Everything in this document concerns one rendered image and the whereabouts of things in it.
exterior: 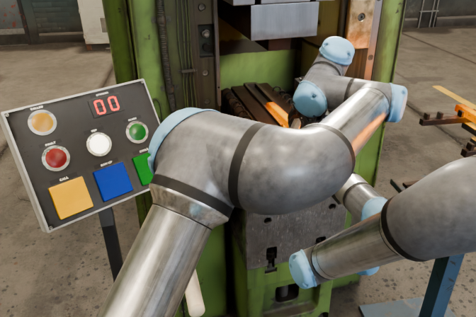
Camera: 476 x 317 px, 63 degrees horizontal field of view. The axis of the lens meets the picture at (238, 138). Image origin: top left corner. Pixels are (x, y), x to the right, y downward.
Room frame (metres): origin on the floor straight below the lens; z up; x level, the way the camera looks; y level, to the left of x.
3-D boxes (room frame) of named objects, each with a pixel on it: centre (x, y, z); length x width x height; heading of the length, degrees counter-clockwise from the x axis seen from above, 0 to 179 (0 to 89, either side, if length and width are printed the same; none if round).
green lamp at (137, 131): (0.89, 0.26, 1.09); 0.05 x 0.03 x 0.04; 105
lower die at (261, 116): (1.31, -0.08, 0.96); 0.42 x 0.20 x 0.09; 15
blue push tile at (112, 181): (0.79, 0.30, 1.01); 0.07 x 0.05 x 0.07; 130
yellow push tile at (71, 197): (0.72, 0.38, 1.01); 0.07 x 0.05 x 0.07; 130
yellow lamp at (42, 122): (0.79, 0.44, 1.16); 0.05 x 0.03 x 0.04; 105
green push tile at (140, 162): (0.85, 0.23, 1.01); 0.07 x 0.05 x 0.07; 130
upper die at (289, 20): (1.31, -0.08, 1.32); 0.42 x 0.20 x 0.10; 15
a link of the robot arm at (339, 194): (0.74, -0.26, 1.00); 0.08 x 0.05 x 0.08; 105
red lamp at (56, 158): (0.76, 0.41, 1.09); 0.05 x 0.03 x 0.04; 105
